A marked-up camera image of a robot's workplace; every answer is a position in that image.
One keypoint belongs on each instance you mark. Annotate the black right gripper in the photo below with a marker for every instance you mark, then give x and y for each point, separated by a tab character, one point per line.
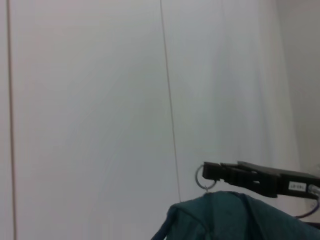
287	182

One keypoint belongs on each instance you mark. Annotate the dark teal fabric bag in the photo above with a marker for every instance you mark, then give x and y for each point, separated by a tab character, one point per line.
237	220

